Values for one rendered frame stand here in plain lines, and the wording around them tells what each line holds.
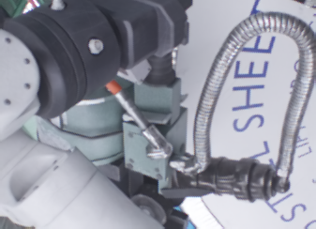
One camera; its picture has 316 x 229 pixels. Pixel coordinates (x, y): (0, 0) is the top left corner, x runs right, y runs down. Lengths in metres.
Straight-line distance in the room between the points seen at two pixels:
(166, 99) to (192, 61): 0.20
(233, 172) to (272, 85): 0.20
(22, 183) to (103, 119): 0.21
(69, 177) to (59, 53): 0.10
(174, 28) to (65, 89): 0.12
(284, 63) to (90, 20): 0.44
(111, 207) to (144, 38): 0.16
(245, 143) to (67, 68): 0.52
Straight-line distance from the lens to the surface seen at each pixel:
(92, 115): 0.59
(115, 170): 0.64
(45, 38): 0.39
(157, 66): 0.55
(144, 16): 0.44
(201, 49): 0.75
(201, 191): 0.59
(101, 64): 0.41
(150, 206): 0.71
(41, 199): 0.36
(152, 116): 0.58
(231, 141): 0.85
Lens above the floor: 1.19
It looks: 9 degrees up
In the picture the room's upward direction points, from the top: 115 degrees counter-clockwise
